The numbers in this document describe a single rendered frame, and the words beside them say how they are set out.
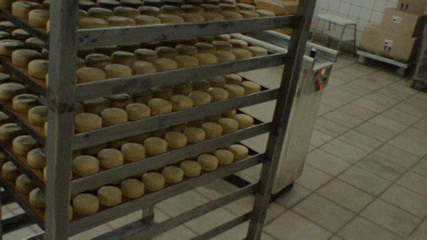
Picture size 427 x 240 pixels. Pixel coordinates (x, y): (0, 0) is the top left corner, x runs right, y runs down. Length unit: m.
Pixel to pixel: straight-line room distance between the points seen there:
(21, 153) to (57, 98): 0.28
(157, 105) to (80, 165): 0.20
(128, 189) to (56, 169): 0.27
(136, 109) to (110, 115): 0.06
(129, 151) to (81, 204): 0.14
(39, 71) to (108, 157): 0.22
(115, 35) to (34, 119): 0.22
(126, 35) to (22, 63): 0.21
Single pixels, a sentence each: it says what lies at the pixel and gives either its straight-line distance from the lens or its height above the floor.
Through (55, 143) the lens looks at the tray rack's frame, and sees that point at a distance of 0.82.
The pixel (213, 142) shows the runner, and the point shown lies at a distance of 1.12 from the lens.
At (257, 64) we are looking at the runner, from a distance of 1.13.
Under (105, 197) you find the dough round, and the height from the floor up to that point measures 0.97.
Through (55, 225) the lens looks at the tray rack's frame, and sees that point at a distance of 0.90.
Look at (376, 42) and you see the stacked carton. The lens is 6.29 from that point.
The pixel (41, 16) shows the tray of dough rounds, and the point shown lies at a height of 1.33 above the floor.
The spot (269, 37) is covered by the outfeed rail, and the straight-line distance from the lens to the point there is 3.02.
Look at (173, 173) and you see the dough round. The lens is 1.15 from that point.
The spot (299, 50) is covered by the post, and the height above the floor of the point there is 1.26.
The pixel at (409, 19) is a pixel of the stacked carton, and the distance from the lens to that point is 6.23.
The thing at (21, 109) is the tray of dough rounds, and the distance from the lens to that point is 1.00.
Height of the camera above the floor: 1.55
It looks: 24 degrees down
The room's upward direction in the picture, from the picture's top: 10 degrees clockwise
